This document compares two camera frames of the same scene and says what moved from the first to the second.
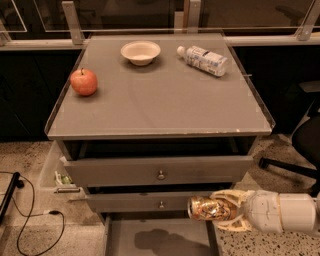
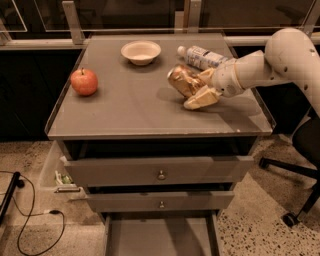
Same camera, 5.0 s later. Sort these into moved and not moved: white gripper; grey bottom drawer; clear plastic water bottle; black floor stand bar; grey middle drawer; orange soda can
Moved: orange soda can; white gripper
Not moved: clear plastic water bottle; grey middle drawer; black floor stand bar; grey bottom drawer
